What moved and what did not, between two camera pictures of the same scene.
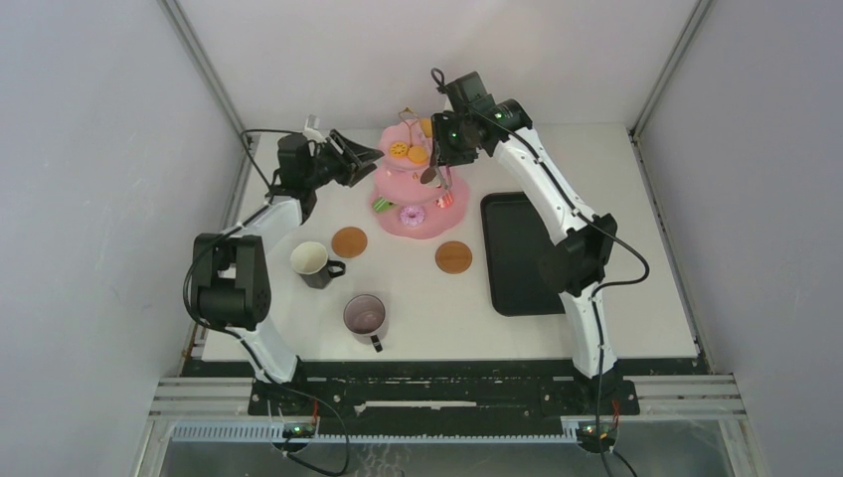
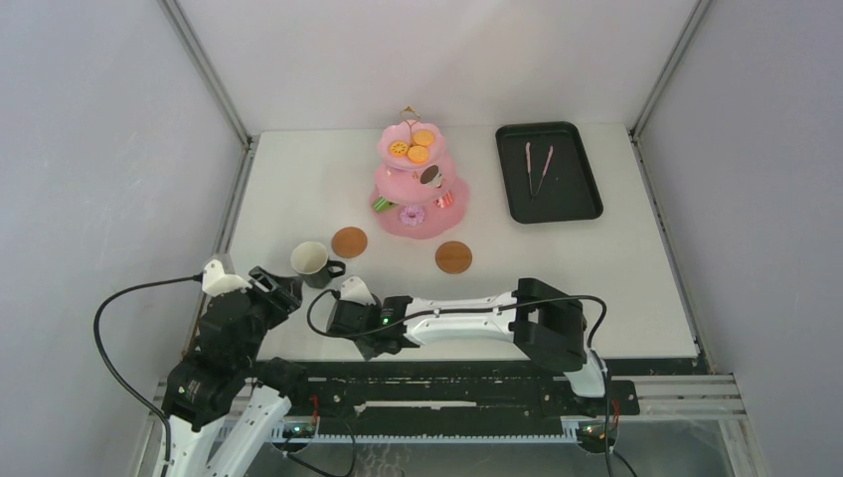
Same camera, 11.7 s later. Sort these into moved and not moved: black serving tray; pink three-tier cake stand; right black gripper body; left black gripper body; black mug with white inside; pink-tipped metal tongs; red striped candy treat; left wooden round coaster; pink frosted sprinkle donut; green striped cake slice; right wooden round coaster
Moved: left black gripper body; pink-tipped metal tongs; black serving tray; right black gripper body
Not moved: green striped cake slice; pink frosted sprinkle donut; right wooden round coaster; red striped candy treat; left wooden round coaster; black mug with white inside; pink three-tier cake stand
